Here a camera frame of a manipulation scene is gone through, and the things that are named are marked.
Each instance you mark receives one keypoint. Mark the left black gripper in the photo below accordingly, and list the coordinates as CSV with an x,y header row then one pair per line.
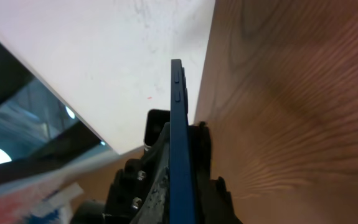
x,y
140,191

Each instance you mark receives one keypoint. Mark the blue Samsung Galaxy smartphone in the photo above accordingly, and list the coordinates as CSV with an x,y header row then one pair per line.
x,y
182,201

